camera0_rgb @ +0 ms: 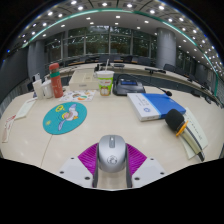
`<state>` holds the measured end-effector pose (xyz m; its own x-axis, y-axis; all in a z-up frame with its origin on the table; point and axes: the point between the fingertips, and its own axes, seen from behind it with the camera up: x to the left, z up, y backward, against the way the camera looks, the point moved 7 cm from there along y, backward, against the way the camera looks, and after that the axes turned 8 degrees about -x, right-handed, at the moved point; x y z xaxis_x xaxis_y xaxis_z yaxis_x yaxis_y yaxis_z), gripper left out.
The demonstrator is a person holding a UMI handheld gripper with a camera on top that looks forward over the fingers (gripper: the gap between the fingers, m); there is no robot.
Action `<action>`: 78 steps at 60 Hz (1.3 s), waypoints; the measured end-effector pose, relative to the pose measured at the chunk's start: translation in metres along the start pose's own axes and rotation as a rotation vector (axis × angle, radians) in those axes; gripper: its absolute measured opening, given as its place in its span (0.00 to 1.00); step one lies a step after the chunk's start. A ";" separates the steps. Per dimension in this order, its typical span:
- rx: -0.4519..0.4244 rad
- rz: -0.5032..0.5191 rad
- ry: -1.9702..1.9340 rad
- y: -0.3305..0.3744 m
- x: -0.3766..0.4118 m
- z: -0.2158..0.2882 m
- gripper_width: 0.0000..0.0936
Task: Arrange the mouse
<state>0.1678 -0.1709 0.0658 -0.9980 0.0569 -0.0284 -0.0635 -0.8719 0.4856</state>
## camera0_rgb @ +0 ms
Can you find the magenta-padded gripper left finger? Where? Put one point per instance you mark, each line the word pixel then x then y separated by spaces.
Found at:
pixel 87 156

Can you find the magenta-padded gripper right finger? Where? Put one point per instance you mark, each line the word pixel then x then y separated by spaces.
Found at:
pixel 136 156

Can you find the silver grey computer mouse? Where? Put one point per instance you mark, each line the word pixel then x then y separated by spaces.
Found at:
pixel 111 153

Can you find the round teal cartoon mouse pad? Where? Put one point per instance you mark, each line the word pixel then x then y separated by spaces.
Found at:
pixel 53 121

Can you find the blue and white book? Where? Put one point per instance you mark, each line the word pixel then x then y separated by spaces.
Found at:
pixel 160 103

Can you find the colourful sticker sheet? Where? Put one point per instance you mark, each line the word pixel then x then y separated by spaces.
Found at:
pixel 78 96

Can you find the paper cup with straw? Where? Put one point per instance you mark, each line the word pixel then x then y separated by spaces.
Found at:
pixel 105 83

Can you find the flat white cardboard box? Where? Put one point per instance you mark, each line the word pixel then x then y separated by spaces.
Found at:
pixel 81 80

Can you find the white printed paper sheet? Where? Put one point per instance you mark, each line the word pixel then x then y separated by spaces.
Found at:
pixel 26 108

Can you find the red bottle with green band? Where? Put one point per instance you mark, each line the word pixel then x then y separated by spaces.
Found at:
pixel 56 83

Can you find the tall white cup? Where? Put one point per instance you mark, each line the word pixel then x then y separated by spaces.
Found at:
pixel 37 89

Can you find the red and white leaflet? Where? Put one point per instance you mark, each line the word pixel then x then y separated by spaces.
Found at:
pixel 8 128

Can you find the curved beige conference desk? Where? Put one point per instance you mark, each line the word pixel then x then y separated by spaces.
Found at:
pixel 133 68

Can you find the dark office chairs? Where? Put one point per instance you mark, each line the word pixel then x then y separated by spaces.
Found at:
pixel 144 60

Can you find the ceiling lights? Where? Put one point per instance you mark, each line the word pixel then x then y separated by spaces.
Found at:
pixel 104 4

